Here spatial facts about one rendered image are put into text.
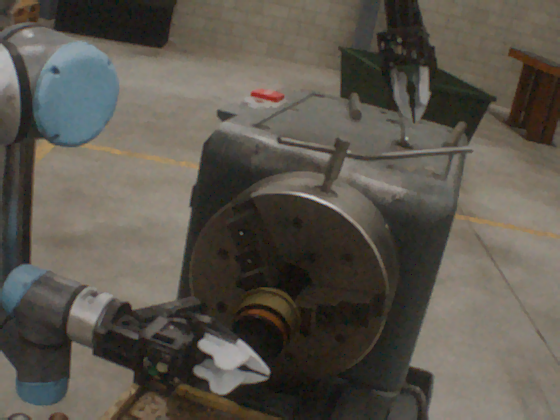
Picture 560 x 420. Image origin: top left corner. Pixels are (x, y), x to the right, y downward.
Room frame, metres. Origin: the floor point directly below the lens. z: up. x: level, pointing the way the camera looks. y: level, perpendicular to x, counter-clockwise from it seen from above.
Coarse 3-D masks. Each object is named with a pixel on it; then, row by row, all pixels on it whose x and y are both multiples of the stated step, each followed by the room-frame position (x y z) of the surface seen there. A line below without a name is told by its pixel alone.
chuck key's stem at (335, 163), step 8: (336, 144) 1.02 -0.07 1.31; (344, 144) 1.01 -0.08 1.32; (336, 152) 1.01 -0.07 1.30; (344, 152) 1.01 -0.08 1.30; (328, 160) 1.02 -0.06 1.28; (336, 160) 1.01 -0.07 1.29; (344, 160) 1.02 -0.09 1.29; (328, 168) 1.02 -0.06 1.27; (336, 168) 1.01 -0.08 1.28; (328, 176) 1.01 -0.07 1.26; (336, 176) 1.02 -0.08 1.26; (328, 184) 1.02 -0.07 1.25; (328, 192) 1.02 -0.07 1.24
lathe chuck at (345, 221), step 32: (256, 192) 1.01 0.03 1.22; (288, 192) 0.99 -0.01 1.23; (224, 224) 1.01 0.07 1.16; (288, 224) 0.99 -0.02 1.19; (320, 224) 0.98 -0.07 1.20; (352, 224) 0.97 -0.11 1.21; (192, 256) 1.02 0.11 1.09; (224, 256) 1.01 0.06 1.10; (288, 256) 0.99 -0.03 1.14; (320, 256) 0.97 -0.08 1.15; (352, 256) 0.97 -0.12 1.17; (384, 256) 0.98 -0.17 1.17; (192, 288) 1.02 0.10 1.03; (224, 288) 1.01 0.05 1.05; (352, 288) 0.96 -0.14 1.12; (384, 288) 0.95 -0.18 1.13; (224, 320) 1.00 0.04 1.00; (384, 320) 0.95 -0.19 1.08; (288, 352) 0.98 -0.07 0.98; (320, 352) 0.97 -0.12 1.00; (352, 352) 0.96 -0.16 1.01
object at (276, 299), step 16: (272, 288) 0.92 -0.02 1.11; (240, 304) 0.90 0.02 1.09; (256, 304) 0.86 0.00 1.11; (272, 304) 0.86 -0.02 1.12; (288, 304) 0.88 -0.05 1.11; (240, 320) 0.84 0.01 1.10; (256, 320) 0.83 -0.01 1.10; (272, 320) 0.84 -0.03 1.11; (288, 320) 0.86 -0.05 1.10; (240, 336) 0.86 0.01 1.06; (256, 336) 0.89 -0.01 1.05; (272, 336) 0.83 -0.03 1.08; (288, 336) 0.86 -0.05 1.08; (256, 352) 0.85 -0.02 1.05; (272, 352) 0.83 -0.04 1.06
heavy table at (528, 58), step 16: (512, 48) 10.19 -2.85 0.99; (528, 64) 9.37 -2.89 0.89; (544, 64) 8.86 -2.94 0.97; (528, 80) 9.56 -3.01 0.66; (544, 80) 8.79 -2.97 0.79; (528, 96) 9.69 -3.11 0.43; (544, 96) 8.78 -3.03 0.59; (512, 112) 9.59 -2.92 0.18; (528, 112) 9.57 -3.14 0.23; (544, 112) 8.78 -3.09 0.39; (528, 128) 8.86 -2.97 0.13; (544, 128) 8.84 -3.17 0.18; (544, 144) 8.73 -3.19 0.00
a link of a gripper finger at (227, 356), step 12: (204, 336) 0.77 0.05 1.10; (204, 348) 0.74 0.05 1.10; (216, 348) 0.75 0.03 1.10; (228, 348) 0.75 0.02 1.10; (240, 348) 0.75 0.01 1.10; (216, 360) 0.72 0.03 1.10; (228, 360) 0.73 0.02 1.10; (240, 360) 0.74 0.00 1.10; (252, 360) 0.75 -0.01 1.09; (264, 372) 0.75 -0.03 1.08
